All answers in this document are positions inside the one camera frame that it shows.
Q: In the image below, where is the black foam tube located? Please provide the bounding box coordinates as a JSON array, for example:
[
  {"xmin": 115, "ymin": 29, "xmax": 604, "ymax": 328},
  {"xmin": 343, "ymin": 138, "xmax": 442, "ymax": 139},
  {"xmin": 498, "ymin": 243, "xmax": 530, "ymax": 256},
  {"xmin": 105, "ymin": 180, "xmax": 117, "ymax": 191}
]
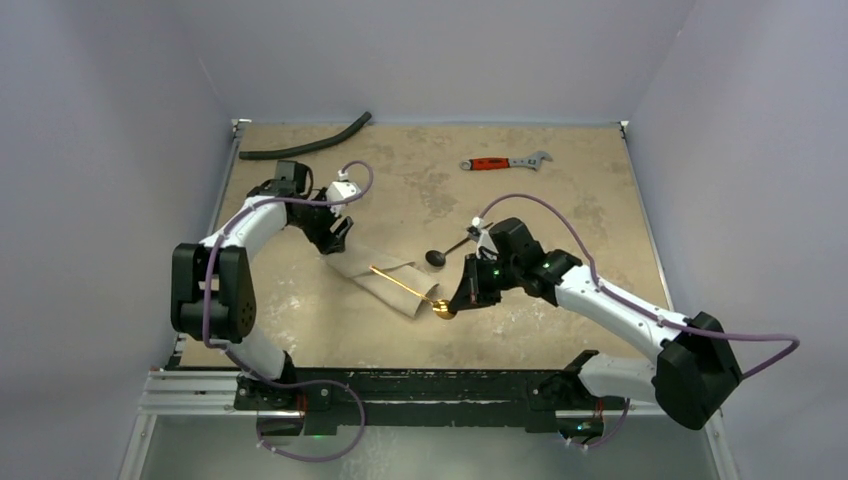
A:
[{"xmin": 238, "ymin": 111, "xmax": 373, "ymax": 161}]

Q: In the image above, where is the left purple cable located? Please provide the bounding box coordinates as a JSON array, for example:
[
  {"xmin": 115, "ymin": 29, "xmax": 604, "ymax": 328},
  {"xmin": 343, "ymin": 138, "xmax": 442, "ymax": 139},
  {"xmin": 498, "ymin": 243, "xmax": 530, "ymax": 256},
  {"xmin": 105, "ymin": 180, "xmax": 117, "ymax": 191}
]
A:
[{"xmin": 201, "ymin": 160, "xmax": 376, "ymax": 466}]

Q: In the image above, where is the gold spoon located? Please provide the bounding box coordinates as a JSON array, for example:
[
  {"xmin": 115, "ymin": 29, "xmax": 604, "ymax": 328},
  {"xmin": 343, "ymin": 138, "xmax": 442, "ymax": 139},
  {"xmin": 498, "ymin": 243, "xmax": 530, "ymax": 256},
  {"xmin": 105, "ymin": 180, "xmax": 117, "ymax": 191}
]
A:
[{"xmin": 369, "ymin": 265, "xmax": 456, "ymax": 320}]

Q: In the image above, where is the left aluminium side rail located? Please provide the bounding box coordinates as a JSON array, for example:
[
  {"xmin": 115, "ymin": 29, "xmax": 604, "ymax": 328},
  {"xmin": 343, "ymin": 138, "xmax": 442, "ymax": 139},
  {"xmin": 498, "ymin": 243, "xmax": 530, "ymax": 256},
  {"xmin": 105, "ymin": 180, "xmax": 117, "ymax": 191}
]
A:
[{"xmin": 165, "ymin": 119, "xmax": 253, "ymax": 370}]

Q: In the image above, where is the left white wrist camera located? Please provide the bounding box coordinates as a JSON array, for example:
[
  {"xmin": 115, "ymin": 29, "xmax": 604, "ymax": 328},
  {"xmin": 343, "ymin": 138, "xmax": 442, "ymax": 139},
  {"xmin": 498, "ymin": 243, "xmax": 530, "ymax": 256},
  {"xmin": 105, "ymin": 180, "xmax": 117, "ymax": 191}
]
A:
[{"xmin": 326, "ymin": 170, "xmax": 361, "ymax": 218}]

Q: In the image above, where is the right aluminium side rail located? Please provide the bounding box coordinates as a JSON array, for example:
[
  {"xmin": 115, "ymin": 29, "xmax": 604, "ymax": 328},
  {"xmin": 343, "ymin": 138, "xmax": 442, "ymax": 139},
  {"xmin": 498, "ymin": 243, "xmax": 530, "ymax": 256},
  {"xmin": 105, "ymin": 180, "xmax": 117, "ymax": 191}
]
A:
[{"xmin": 617, "ymin": 120, "xmax": 675, "ymax": 309}]

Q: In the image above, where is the aluminium side rail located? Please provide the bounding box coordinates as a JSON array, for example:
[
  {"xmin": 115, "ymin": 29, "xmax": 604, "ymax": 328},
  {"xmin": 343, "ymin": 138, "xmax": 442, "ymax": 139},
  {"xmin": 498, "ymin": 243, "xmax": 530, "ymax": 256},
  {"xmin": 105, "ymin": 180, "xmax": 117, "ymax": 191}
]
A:
[
  {"xmin": 165, "ymin": 119, "xmax": 253, "ymax": 370},
  {"xmin": 617, "ymin": 120, "xmax": 675, "ymax": 309}
]

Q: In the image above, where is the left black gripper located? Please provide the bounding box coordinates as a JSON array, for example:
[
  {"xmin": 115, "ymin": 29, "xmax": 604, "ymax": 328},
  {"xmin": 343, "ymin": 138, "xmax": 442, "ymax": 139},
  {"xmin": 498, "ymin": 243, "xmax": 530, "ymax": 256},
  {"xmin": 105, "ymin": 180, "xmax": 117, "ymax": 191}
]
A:
[{"xmin": 290, "ymin": 189, "xmax": 352, "ymax": 255}]

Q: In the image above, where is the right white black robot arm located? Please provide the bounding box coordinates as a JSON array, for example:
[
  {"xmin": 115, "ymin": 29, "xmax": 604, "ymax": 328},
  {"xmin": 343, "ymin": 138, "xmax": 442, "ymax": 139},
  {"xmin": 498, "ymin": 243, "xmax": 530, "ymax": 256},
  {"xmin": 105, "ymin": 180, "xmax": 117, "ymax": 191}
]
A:
[{"xmin": 447, "ymin": 217, "xmax": 743, "ymax": 430}]

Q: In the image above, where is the aluminium front rail frame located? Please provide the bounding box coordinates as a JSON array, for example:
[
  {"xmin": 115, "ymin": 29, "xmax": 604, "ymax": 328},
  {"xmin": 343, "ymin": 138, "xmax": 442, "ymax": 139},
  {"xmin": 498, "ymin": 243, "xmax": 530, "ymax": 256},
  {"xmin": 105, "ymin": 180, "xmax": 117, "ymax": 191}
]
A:
[{"xmin": 120, "ymin": 370, "xmax": 738, "ymax": 479}]

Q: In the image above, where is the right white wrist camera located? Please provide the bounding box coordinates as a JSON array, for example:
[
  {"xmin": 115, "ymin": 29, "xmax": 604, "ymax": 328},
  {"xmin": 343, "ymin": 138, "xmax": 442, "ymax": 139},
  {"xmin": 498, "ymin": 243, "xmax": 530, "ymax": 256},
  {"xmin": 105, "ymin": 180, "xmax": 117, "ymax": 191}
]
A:
[{"xmin": 468, "ymin": 217, "xmax": 498, "ymax": 260}]

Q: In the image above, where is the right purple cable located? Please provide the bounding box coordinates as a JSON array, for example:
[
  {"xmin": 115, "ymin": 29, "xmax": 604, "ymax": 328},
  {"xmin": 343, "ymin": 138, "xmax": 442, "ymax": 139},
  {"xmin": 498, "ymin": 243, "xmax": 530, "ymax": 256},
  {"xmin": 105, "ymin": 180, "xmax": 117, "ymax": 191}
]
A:
[{"xmin": 476, "ymin": 193, "xmax": 802, "ymax": 453}]

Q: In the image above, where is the purple cable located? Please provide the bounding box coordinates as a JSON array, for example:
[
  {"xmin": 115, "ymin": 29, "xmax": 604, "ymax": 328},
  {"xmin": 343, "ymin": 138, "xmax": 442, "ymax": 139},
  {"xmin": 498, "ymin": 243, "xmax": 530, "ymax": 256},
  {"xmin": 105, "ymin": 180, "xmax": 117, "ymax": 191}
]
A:
[
  {"xmin": 476, "ymin": 193, "xmax": 802, "ymax": 453},
  {"xmin": 201, "ymin": 160, "xmax": 376, "ymax": 466}
]

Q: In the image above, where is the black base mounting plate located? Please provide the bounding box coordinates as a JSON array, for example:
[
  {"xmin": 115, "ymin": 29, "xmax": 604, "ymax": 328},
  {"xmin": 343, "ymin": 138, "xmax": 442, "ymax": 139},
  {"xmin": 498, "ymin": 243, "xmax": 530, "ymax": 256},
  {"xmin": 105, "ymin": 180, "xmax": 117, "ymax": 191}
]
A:
[{"xmin": 234, "ymin": 367, "xmax": 624, "ymax": 441}]

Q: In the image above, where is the beige cloth napkin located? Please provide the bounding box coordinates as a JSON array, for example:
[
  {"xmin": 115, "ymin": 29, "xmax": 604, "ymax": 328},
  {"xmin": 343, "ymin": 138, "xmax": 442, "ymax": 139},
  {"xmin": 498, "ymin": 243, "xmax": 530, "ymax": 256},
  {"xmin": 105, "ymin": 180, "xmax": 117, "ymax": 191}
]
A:
[{"xmin": 323, "ymin": 241, "xmax": 439, "ymax": 318}]

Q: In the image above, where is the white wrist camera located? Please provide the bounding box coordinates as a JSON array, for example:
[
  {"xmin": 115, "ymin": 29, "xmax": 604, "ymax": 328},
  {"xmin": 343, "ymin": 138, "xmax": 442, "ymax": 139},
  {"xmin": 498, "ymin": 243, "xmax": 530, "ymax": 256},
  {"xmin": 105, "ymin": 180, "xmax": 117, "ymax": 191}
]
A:
[
  {"xmin": 468, "ymin": 217, "xmax": 498, "ymax": 260},
  {"xmin": 326, "ymin": 170, "xmax": 361, "ymax": 218}
]

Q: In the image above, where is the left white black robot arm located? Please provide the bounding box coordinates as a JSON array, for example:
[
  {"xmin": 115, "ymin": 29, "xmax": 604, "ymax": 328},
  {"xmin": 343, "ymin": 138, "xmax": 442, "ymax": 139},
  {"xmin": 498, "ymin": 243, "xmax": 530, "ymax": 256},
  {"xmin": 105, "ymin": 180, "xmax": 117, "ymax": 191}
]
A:
[{"xmin": 170, "ymin": 160, "xmax": 373, "ymax": 409}]

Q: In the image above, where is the red handled adjustable wrench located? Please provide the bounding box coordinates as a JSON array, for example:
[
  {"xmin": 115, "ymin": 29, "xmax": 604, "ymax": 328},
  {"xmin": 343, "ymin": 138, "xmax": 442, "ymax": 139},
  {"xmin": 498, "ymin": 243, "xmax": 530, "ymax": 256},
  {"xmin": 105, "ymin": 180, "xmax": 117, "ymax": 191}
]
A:
[{"xmin": 459, "ymin": 151, "xmax": 552, "ymax": 171}]

